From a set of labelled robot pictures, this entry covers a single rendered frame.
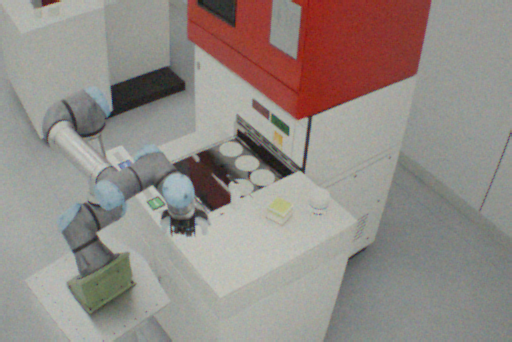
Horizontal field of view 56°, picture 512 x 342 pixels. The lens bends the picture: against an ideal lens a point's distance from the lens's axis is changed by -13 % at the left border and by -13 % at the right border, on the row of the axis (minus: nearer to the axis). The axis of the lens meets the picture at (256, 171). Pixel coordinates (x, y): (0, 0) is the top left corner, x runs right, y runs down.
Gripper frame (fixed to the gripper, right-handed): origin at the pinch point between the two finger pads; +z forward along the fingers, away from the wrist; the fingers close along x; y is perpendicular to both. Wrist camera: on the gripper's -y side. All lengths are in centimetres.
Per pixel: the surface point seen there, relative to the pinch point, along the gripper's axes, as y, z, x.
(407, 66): -80, 27, 93
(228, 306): 22.9, 21.6, 13.3
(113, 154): -45, 47, -35
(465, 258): -18, 140, 165
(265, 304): 19.9, 36.5, 27.0
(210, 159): -46, 54, 7
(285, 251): 3.0, 23.1, 33.3
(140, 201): -19.2, 34.5, -19.6
